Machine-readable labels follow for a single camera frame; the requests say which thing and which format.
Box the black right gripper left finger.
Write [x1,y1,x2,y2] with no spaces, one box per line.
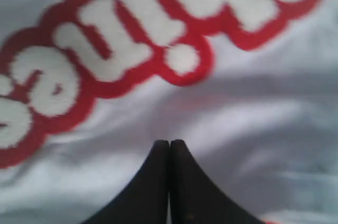
[85,140,170,224]

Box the orange garment tag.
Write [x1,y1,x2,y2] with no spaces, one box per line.
[262,220,279,224]

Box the white t-shirt with red lettering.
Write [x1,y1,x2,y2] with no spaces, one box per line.
[1,0,337,223]

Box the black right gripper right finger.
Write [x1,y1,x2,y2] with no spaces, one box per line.
[170,139,260,224]

